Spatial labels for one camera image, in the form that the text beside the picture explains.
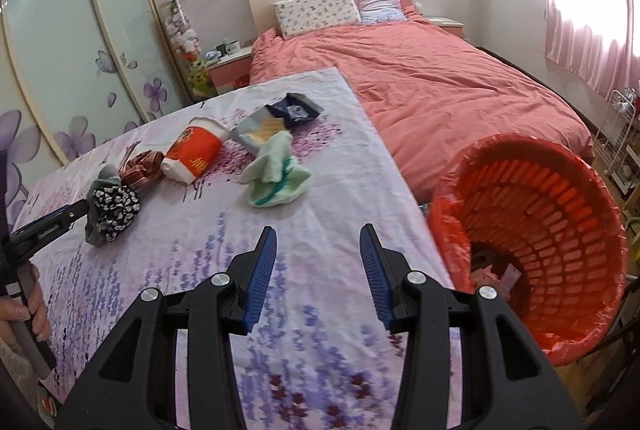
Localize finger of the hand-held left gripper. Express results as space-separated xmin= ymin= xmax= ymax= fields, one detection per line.
xmin=10 ymin=200 xmax=91 ymax=251

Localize light green cloth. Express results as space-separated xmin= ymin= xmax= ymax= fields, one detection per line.
xmin=236 ymin=131 xmax=311 ymax=208

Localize orange plastic bag liner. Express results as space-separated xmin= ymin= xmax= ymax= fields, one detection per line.
xmin=427 ymin=134 xmax=630 ymax=367

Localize brown striped cloth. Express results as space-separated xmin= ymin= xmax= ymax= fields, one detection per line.
xmin=120 ymin=150 xmax=166 ymax=188

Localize orange plastic laundry basket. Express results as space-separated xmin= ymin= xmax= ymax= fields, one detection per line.
xmin=427 ymin=134 xmax=630 ymax=367

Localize black white patterned cloth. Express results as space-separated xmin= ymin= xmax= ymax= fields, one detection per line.
xmin=85 ymin=164 xmax=142 ymax=247

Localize pink curtain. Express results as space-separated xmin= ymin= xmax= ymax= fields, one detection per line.
xmin=542 ymin=0 xmax=640 ymax=95

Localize person's left forearm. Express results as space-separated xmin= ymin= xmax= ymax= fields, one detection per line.
xmin=0 ymin=320 xmax=46 ymax=416

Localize red paper cup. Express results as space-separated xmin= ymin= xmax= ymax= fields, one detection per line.
xmin=161 ymin=115 xmax=231 ymax=185

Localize floral tablecloth table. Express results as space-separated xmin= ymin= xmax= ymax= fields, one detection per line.
xmin=10 ymin=67 xmax=463 ymax=430

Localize pink striped pillow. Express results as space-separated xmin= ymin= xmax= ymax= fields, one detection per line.
xmin=351 ymin=0 xmax=408 ymax=24

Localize yellow plush toy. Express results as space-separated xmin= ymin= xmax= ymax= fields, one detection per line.
xmin=189 ymin=57 xmax=213 ymax=95

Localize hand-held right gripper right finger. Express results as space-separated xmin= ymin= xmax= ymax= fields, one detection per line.
xmin=360 ymin=224 xmax=583 ymax=430

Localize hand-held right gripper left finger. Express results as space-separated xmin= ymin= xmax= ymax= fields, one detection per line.
xmin=55 ymin=226 xmax=277 ymax=430

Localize person's left hand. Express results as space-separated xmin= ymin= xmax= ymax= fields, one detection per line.
xmin=0 ymin=264 xmax=52 ymax=346

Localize white floral pillow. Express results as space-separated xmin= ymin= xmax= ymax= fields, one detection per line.
xmin=272 ymin=0 xmax=362 ymax=38

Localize pink bedside table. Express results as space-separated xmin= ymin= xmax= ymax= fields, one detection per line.
xmin=206 ymin=47 xmax=253 ymax=96
xmin=427 ymin=16 xmax=466 ymax=41

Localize white wire rack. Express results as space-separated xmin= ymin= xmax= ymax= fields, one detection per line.
xmin=595 ymin=87 xmax=638 ymax=191

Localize dark blue wrapper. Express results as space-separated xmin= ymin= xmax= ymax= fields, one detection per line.
xmin=265 ymin=92 xmax=325 ymax=128

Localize bed with salmon duvet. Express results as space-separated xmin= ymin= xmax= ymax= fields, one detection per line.
xmin=248 ymin=7 xmax=596 ymax=205

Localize grey yellow snack wrapper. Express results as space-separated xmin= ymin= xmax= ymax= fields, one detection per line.
xmin=230 ymin=112 xmax=291 ymax=155

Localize hanging plush toys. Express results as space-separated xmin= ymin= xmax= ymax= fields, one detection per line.
xmin=159 ymin=0 xmax=202 ymax=60

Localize flower print sliding wardrobe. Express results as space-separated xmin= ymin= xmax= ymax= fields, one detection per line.
xmin=0 ymin=0 xmax=196 ymax=231

